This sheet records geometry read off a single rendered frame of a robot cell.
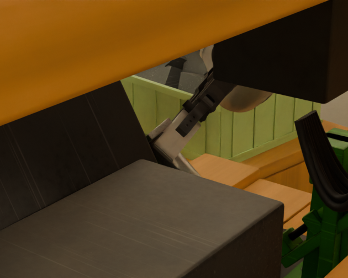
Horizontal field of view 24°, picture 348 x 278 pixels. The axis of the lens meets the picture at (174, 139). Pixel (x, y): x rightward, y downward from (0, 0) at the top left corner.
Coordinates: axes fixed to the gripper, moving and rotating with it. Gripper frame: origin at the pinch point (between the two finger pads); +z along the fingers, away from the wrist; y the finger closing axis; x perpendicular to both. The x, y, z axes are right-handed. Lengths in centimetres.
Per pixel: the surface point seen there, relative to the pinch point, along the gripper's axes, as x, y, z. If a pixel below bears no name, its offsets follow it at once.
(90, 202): -3.1, 11.6, 20.0
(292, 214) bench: 30, -39, -35
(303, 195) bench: 31, -43, -43
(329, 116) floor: 80, -242, -260
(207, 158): 13, -58, -45
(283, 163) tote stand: 31, -73, -71
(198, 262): 6.4, 22.4, 23.3
